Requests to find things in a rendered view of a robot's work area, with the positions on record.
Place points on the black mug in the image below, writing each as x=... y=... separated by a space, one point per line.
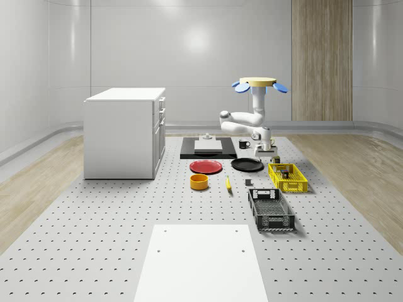
x=243 y=144

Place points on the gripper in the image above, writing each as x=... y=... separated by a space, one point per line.
x=266 y=152

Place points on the banana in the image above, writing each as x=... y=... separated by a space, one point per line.
x=228 y=185

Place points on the red plate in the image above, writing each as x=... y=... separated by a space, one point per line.
x=206 y=166

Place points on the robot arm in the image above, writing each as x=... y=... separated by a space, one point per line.
x=245 y=118

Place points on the white board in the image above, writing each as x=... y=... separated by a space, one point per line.
x=201 y=267

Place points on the black stove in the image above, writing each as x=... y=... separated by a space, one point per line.
x=189 y=149

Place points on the yellow bowl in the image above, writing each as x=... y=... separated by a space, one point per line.
x=199 y=183

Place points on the dark grey basket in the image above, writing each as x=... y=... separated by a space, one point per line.
x=270 y=209

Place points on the white cabinet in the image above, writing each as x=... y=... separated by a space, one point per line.
x=119 y=138

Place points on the black plate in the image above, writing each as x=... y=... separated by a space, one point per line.
x=247 y=165

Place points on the flat-sided can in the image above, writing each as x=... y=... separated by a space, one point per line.
x=276 y=159

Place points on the yellow basket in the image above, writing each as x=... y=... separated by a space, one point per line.
x=292 y=186

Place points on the puzzle cube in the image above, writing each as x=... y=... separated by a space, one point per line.
x=285 y=174

